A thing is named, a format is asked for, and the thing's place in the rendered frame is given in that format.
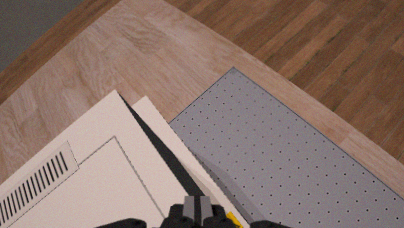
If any grey flat base plate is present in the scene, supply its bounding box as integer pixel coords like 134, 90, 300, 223
168, 67, 404, 228

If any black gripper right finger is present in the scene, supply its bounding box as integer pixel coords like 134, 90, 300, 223
197, 196, 291, 228

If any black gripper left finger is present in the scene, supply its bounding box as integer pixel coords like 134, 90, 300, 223
95, 196, 198, 228

